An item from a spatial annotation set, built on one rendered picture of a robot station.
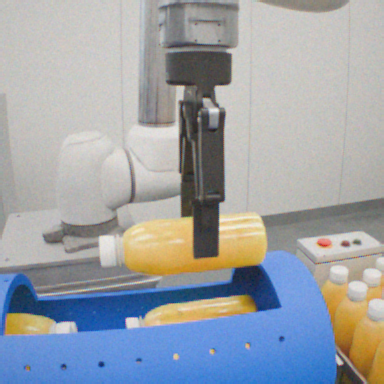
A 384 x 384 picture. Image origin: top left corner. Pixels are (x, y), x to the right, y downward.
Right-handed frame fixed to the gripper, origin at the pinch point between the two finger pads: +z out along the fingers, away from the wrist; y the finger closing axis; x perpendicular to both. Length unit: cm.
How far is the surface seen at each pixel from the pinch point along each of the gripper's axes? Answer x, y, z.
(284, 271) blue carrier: 11.5, 1.7, 7.7
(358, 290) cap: 33.3, -8.2, 20.7
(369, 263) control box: 49, -25, 25
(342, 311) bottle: 31.1, -9.1, 25.7
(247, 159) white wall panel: 111, -287, 59
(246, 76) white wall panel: 109, -287, -17
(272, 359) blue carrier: 6.4, 11.4, 13.9
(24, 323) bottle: -23.6, 1.0, 12.3
